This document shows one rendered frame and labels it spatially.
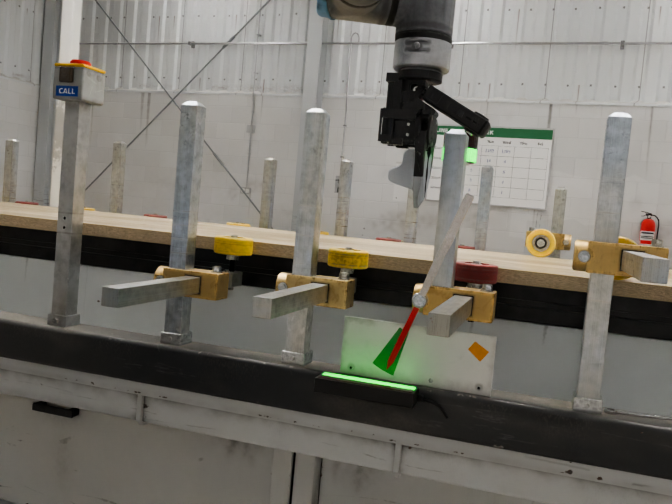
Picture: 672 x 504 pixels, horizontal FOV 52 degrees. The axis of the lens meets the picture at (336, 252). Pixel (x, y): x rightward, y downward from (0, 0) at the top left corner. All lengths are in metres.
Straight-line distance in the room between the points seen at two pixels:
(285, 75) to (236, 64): 0.76
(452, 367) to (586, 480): 0.28
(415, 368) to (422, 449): 0.15
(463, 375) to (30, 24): 10.81
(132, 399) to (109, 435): 0.35
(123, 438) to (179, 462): 0.16
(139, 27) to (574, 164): 6.36
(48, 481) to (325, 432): 0.87
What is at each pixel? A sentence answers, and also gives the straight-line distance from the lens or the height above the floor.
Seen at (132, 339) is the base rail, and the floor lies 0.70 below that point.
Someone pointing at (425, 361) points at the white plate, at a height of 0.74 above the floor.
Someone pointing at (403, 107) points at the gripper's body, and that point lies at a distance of 1.13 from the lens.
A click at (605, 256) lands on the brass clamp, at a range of 1.16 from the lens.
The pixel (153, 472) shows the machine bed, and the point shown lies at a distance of 1.77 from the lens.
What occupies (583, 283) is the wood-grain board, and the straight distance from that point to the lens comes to 1.36.
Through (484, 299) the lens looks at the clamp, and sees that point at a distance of 1.16.
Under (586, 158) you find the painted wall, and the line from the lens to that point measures 8.38.
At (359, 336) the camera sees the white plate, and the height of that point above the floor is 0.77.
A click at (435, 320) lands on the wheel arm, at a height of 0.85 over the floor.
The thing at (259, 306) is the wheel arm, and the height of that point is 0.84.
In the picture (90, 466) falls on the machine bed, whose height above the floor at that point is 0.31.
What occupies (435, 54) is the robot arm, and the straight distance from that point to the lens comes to 1.11.
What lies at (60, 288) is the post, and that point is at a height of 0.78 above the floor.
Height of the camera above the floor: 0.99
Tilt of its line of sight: 4 degrees down
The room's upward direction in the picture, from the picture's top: 5 degrees clockwise
